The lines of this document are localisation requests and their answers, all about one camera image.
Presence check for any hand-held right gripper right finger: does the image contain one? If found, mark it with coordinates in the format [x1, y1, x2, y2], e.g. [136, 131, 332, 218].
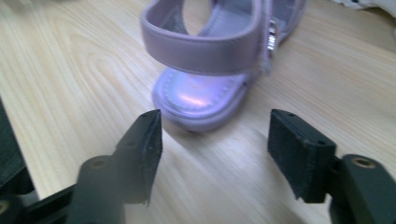
[266, 108, 339, 204]

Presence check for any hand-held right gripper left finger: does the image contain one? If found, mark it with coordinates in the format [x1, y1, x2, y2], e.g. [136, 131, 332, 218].
[113, 108, 163, 207]

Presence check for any purple child sandal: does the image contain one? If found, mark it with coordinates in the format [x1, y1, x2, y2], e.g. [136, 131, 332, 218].
[139, 0, 307, 133]

